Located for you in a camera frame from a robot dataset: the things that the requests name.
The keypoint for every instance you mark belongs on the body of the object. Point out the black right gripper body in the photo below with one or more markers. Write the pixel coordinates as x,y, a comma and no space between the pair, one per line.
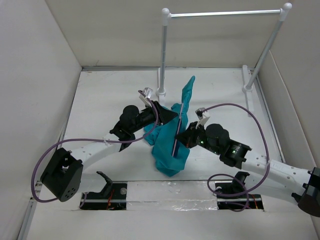
195,136

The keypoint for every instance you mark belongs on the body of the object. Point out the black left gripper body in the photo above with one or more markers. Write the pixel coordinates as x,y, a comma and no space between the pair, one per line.
146,117

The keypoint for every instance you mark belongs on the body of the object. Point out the pink wire hanger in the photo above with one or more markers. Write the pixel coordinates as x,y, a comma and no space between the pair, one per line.
178,129

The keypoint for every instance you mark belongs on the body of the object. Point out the teal t shirt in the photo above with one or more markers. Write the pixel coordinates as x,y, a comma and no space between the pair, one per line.
162,137

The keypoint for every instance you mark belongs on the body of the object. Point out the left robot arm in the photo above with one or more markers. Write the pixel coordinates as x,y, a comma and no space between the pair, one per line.
64,174

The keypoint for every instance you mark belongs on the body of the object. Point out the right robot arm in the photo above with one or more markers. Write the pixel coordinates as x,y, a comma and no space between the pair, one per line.
256,174

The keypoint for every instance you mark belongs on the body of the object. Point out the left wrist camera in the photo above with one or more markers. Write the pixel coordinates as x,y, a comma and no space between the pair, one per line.
145,95

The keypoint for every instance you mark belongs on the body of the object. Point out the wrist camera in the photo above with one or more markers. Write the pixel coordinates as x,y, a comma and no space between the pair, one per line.
203,116
145,95

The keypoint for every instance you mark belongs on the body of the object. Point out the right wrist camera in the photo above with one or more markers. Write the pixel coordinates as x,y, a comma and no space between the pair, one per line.
203,116

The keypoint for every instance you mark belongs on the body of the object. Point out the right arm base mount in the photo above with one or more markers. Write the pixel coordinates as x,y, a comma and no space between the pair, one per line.
235,203

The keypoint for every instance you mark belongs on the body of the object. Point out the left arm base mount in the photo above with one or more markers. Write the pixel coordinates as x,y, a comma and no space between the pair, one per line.
99,192

